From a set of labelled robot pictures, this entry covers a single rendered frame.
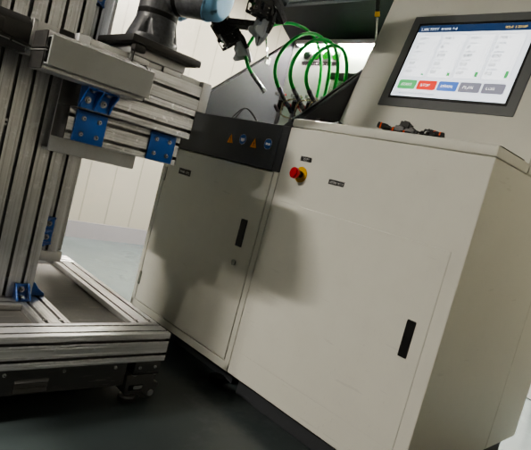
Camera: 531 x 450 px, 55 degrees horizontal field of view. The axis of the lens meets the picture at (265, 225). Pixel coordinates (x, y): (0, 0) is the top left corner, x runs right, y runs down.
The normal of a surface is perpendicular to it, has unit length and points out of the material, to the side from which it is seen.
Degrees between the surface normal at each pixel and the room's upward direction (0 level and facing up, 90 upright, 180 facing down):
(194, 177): 90
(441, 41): 76
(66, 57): 90
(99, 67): 90
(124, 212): 90
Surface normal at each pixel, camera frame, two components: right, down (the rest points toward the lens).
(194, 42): 0.65, 0.24
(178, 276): -0.69, -0.12
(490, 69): -0.61, -0.35
